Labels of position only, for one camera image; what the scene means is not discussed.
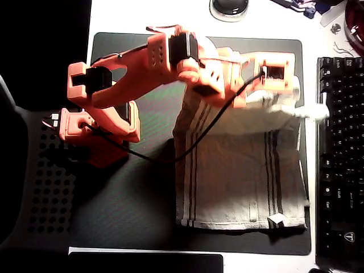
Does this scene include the perforated grey chair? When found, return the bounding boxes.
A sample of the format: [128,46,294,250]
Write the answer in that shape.
[0,75,77,251]

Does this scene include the white striped towel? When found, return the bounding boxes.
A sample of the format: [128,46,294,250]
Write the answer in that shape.
[172,82,330,231]

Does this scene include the black keyboard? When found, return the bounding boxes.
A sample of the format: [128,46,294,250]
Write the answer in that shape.
[315,56,364,271]

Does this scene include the dark red round bowl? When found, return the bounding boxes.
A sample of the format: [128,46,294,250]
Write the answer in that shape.
[344,0,364,56]

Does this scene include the black computer mouse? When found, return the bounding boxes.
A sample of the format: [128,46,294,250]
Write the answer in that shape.
[209,0,250,22]

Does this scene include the white plastic scrap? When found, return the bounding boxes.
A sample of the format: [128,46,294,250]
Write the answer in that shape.
[320,7,344,28]

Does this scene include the thin wire scraps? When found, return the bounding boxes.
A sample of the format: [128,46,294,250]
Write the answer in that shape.
[333,41,355,57]

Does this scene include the black camera cable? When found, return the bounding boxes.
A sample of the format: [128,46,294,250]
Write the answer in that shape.
[84,72,267,164]

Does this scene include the orange camera mount plate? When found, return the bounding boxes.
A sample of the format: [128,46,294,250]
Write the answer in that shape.
[241,52,297,96]

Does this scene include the black desk mat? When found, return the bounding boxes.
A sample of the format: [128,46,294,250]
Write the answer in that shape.
[69,31,312,256]

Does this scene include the red white wire bundle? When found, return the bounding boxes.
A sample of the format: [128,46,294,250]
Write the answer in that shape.
[270,0,316,12]

